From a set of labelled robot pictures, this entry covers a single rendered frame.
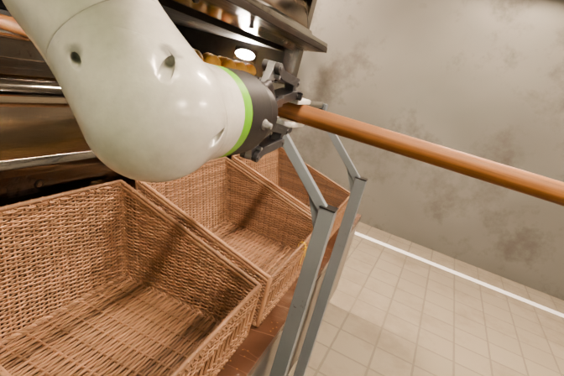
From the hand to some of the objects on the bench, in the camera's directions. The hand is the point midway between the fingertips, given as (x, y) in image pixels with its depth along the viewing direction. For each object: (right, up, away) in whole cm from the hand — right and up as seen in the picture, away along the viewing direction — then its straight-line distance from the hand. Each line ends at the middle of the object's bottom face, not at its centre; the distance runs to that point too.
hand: (293, 111), depth 64 cm
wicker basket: (-20, -42, +76) cm, 89 cm away
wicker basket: (-41, -49, +21) cm, 67 cm away
